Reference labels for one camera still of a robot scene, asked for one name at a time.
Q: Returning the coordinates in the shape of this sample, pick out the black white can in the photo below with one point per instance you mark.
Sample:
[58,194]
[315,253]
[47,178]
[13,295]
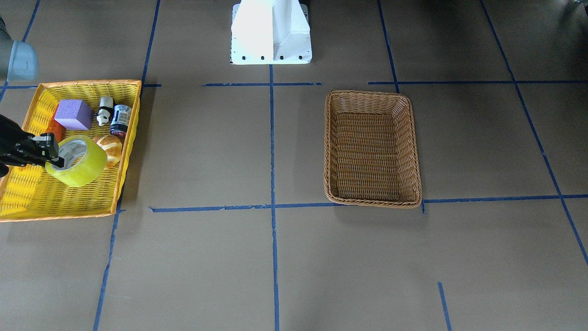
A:
[120,121]

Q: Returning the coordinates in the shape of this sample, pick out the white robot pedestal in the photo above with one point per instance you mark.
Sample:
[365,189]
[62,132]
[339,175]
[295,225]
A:
[271,32]

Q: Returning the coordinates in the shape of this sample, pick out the yellow plastic basket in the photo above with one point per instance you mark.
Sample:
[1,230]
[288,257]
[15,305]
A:
[30,193]

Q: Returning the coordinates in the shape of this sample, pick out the brown wicker basket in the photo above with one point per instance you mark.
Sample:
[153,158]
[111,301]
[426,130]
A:
[371,156]

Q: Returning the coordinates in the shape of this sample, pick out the toy carrot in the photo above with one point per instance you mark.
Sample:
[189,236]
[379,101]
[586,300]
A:
[56,129]

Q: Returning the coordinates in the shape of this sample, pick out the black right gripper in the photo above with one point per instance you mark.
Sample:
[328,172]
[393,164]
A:
[10,140]

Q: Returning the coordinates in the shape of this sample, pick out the yellow tape roll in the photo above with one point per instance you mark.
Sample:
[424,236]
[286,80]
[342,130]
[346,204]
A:
[83,161]

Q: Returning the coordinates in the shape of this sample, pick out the purple foam cube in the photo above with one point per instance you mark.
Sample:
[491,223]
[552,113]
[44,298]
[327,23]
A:
[75,115]

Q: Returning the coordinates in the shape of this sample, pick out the toy croissant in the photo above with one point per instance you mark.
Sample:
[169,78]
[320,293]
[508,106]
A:
[113,148]

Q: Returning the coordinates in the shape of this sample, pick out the panda figurine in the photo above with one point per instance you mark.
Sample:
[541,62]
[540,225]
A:
[105,111]

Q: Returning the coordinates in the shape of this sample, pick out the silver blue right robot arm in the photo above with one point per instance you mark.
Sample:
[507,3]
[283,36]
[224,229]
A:
[19,62]

